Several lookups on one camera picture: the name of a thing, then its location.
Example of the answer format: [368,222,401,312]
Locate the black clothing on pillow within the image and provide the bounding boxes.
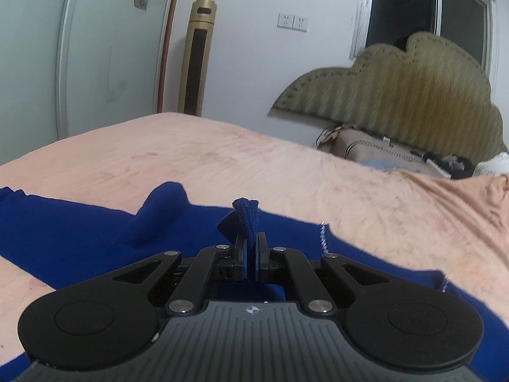
[411,149,475,180]

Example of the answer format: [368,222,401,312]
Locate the brown striped pillow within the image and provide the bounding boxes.
[317,124,451,179]

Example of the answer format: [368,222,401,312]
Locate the pink floral bed sheet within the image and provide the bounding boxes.
[0,111,509,367]

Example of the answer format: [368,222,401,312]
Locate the gold tower fan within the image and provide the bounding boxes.
[178,0,217,117]

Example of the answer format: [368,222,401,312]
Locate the olive padded headboard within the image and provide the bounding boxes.
[273,32,507,164]

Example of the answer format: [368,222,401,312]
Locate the white crumpled blanket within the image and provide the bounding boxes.
[473,152,509,176]

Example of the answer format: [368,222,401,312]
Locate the white wall socket plate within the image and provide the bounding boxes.
[277,13,294,29]

